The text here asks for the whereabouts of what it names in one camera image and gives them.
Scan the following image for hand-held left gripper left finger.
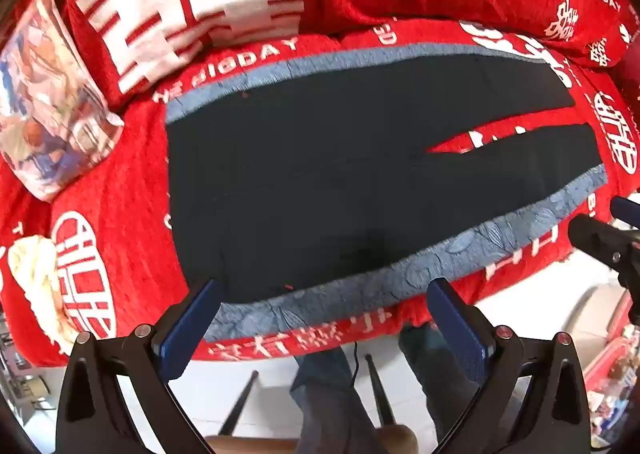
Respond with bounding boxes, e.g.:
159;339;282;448
55;278;224;454

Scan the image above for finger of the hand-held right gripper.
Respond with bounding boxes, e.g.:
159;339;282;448
609;195;640;230
567;214;632;276

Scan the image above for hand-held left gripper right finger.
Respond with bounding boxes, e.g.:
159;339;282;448
426;277;594;454

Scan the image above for black pants blue-grey side stripes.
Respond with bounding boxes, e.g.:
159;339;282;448
164;43;609;342

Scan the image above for person's right leg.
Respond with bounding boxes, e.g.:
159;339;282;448
398;323;482;446

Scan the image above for red printed bag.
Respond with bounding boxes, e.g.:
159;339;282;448
582;293;640;437

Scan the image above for red printed blanket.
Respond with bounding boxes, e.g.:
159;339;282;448
0;19;640;368

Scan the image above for cream cloth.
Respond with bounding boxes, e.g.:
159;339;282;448
7;235;81;358

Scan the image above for wooden stool black legs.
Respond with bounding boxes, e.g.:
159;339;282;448
205;354;419;454

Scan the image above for photo printed pillow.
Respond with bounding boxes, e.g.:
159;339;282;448
0;0;125;203

